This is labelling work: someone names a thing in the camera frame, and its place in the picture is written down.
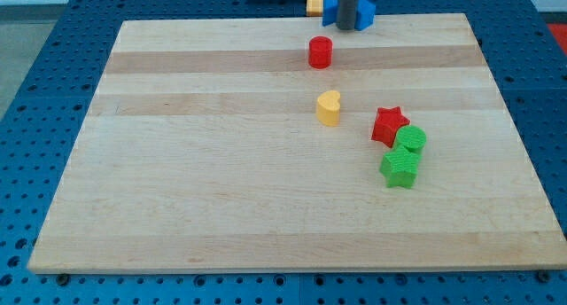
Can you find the red star block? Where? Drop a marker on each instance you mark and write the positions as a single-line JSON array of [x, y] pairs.
[[387, 123]]

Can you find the green cylinder block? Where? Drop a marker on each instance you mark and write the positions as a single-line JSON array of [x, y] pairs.
[[410, 137]]

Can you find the green star block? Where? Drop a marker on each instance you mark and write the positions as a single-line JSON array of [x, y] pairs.
[[399, 167]]

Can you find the blue block right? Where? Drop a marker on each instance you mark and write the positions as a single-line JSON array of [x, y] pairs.
[[365, 14]]

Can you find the blue block left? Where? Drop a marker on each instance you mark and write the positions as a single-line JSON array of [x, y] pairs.
[[329, 12]]

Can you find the yellow heart block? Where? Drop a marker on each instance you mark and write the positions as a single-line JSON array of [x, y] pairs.
[[327, 110]]

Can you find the blue block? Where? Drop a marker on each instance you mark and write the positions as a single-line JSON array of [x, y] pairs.
[[329, 12], [365, 14]]

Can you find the light wooden board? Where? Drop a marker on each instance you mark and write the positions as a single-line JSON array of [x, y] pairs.
[[201, 153]]

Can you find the yellow block at top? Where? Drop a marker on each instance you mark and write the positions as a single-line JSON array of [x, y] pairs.
[[314, 8]]

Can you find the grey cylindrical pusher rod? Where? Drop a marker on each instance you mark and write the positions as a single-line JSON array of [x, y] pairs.
[[346, 16]]

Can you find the red cylinder block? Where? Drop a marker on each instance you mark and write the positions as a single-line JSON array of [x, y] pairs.
[[320, 50]]

